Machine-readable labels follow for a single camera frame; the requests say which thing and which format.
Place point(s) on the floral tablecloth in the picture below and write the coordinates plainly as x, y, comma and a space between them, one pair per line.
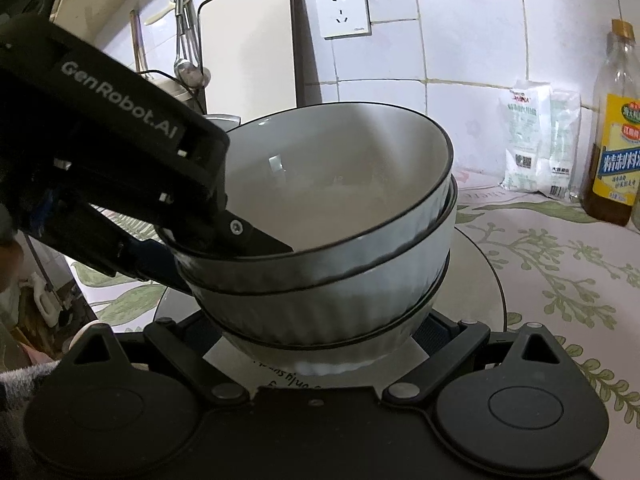
550, 270

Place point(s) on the wooden stick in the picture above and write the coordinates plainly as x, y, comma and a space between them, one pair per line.
136, 40

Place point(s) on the white lettered plate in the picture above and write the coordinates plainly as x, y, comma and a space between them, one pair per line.
475, 285

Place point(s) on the white ribbed bowl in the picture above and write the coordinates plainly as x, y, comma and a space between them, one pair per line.
350, 345
325, 310
325, 185

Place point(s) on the person's left forearm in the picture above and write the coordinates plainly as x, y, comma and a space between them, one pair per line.
20, 385

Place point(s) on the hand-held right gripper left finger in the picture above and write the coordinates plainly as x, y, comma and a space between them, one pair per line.
197, 332

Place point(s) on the white cutting board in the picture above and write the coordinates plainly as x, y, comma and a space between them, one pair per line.
250, 45

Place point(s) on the cooking wine bottle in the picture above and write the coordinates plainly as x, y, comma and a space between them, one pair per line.
612, 160

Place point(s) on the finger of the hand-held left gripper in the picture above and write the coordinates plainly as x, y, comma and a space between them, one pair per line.
250, 240
150, 262

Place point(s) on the hanging metal ladles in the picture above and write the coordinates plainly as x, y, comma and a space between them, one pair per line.
190, 72

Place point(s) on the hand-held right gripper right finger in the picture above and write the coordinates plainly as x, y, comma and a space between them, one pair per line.
440, 335

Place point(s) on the white hanging spatula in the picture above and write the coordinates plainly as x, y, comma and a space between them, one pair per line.
160, 12

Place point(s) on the white plastic jug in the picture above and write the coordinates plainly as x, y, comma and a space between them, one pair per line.
45, 300

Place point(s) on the white wall socket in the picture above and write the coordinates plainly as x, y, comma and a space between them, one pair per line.
343, 10

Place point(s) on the person's left hand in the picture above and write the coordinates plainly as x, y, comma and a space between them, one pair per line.
10, 265

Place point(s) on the grey kitchen knife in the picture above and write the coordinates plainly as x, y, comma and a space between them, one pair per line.
222, 120

